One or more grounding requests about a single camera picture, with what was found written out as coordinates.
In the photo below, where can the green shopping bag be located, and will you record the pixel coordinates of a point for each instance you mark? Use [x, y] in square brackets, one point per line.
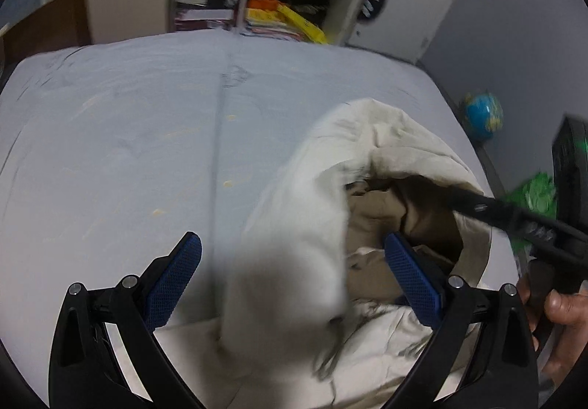
[535, 197]

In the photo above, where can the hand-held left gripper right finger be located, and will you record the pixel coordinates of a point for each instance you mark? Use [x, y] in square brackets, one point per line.
[412, 282]

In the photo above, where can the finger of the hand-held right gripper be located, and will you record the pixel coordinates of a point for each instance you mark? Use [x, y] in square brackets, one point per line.
[498, 211]

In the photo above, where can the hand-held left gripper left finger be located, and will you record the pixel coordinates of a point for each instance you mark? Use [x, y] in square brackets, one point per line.
[173, 282]

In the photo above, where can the bed with grey sheet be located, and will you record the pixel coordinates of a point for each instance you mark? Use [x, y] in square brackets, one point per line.
[128, 128]

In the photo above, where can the brown wooden headboard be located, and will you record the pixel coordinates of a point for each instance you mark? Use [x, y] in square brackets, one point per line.
[50, 27]

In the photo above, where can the person's right hand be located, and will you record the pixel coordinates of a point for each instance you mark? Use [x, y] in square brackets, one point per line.
[569, 312]

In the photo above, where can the blue globe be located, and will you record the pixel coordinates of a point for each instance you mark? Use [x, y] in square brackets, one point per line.
[482, 117]

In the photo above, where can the dark folded clothes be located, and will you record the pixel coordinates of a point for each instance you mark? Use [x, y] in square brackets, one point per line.
[310, 2]

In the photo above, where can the white hooded jacket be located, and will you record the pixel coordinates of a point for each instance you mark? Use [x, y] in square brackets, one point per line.
[321, 216]

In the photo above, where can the yellow orange box stack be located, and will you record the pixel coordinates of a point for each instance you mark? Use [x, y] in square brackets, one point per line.
[285, 20]

